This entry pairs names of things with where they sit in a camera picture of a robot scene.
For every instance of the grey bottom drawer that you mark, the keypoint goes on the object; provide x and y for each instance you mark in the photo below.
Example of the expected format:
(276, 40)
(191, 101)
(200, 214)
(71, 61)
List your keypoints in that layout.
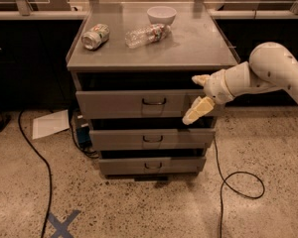
(144, 166)

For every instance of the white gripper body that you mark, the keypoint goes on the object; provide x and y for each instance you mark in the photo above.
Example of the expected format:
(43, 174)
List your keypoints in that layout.
(217, 87)

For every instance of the grey metal drawer cabinet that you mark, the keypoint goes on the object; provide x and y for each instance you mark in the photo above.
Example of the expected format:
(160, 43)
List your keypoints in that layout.
(195, 46)

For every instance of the grey top drawer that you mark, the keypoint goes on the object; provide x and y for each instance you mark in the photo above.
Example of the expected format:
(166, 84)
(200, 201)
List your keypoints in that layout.
(136, 103)

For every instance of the grey drawer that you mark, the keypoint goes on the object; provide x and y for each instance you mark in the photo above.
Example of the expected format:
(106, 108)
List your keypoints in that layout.
(144, 166)
(136, 103)
(151, 139)

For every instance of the blue tape cross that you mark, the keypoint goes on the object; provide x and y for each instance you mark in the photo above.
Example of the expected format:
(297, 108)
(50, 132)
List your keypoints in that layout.
(62, 228)

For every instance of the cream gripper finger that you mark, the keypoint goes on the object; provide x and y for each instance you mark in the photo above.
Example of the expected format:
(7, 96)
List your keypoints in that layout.
(200, 107)
(200, 79)

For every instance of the grey middle drawer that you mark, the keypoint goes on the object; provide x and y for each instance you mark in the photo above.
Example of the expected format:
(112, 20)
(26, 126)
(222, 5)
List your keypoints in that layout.
(151, 139)

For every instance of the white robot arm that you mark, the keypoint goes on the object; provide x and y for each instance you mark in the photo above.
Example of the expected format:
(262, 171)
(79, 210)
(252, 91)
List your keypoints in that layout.
(270, 67)

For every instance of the crushed soda can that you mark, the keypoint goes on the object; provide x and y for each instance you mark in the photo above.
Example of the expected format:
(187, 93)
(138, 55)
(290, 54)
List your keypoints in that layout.
(95, 37)

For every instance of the clear plastic bottle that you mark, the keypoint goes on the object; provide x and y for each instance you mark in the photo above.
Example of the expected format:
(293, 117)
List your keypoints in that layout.
(146, 35)

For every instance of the white paper sheet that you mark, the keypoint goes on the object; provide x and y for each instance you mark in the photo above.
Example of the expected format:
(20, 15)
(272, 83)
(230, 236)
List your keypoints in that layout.
(50, 124)

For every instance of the blue power box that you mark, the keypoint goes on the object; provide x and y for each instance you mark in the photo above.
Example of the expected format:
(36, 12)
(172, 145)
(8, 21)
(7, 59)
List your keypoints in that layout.
(82, 131)

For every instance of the white bowl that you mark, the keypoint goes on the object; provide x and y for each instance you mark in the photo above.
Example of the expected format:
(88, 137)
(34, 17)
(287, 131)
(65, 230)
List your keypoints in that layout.
(161, 15)

